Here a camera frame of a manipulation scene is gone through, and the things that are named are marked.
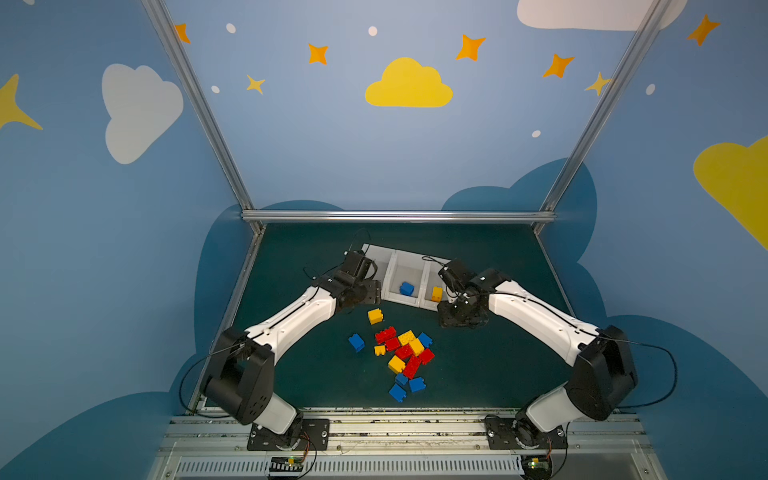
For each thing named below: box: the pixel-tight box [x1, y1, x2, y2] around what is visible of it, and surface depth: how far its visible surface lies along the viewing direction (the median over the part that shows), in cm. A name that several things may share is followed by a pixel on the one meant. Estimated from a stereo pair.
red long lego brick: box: [404, 355, 421, 380], surface depth 86 cm
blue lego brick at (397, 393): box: [388, 383, 407, 403], surface depth 82 cm
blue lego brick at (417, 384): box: [409, 376, 427, 393], surface depth 84 cm
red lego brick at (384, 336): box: [375, 326, 397, 345], surface depth 92 cm
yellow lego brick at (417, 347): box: [409, 338, 425, 357], surface depth 90 cm
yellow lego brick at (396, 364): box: [388, 355, 406, 374], surface depth 86 cm
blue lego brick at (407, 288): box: [400, 281, 415, 296], surface depth 103 cm
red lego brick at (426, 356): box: [420, 348, 435, 365], surface depth 88 cm
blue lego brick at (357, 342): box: [348, 333, 365, 353], surface depth 90 cm
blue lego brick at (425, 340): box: [418, 332, 433, 349], surface depth 92 cm
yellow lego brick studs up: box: [398, 329, 416, 346], surface depth 92 cm
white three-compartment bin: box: [361, 243, 456, 311], surface depth 103 cm
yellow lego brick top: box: [367, 308, 385, 325], surface depth 96 cm
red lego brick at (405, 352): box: [395, 343, 415, 361], surface depth 89 cm
